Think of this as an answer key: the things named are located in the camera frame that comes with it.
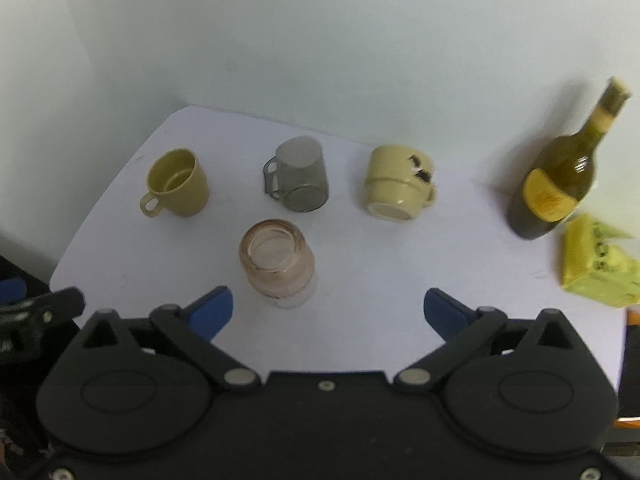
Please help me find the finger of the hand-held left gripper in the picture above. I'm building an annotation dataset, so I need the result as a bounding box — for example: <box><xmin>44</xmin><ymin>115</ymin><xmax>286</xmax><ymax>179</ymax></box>
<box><xmin>0</xmin><ymin>276</ymin><xmax>29</xmax><ymax>307</ymax></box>
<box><xmin>0</xmin><ymin>287</ymin><xmax>86</xmax><ymax>361</ymax></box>

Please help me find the grey transparent cup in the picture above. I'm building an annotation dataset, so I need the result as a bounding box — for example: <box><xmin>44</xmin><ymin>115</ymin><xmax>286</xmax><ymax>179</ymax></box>
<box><xmin>262</xmin><ymin>136</ymin><xmax>331</xmax><ymax>212</ymax></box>

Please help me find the pink glass jar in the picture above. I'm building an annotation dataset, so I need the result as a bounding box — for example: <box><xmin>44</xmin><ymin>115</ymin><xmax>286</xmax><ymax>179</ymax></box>
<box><xmin>239</xmin><ymin>219</ymin><xmax>318</xmax><ymax>309</ymax></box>

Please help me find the yellow carton box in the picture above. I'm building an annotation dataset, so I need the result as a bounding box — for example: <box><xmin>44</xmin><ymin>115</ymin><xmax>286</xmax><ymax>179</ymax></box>
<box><xmin>560</xmin><ymin>213</ymin><xmax>640</xmax><ymax>309</ymax></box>

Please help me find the cream ceramic cup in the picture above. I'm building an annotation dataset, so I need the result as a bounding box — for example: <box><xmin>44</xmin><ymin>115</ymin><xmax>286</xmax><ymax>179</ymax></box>
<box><xmin>363</xmin><ymin>144</ymin><xmax>439</xmax><ymax>222</ymax></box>

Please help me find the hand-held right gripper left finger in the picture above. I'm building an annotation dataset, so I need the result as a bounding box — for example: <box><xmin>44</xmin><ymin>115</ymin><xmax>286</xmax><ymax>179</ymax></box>
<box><xmin>80</xmin><ymin>286</ymin><xmax>262</xmax><ymax>392</ymax></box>

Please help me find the dark green glass bottle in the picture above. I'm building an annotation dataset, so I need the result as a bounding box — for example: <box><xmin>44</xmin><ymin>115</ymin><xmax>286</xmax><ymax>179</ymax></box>
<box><xmin>507</xmin><ymin>76</ymin><xmax>632</xmax><ymax>241</ymax></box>

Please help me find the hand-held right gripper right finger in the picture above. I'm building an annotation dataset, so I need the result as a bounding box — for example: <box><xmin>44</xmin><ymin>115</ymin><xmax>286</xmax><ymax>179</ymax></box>
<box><xmin>393</xmin><ymin>287</ymin><xmax>581</xmax><ymax>394</ymax></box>

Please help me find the yellow plastic cup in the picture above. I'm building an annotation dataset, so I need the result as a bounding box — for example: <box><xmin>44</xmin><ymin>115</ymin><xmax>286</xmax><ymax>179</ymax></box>
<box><xmin>139</xmin><ymin>148</ymin><xmax>210</xmax><ymax>219</ymax></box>

